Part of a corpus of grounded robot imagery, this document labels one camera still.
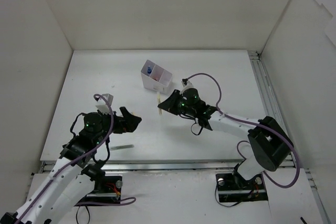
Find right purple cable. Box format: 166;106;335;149
182;72;301;189

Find yellow highlighter pen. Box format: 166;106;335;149
156;91;162;116

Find white three-compartment organizer box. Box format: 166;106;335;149
141;60;173;94

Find aluminium frame rail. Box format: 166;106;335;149
41;50;331;223

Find green highlighter pen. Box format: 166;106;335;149
109;144;134;151

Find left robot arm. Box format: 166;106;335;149
1;106;142;223

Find purple cable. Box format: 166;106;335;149
182;72;301;189
13;93;137;224

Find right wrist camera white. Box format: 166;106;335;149
180;78;194;94

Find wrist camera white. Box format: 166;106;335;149
180;78;194;94
94;93;113;114

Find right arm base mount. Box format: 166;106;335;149
215;173;268;208

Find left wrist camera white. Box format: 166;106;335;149
94;93;113;114

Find blue-capped clear spray bottle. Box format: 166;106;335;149
146;66;152;76

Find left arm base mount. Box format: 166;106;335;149
79;175;123;206

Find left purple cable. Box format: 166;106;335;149
13;93;137;224

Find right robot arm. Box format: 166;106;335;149
158;88;293;188

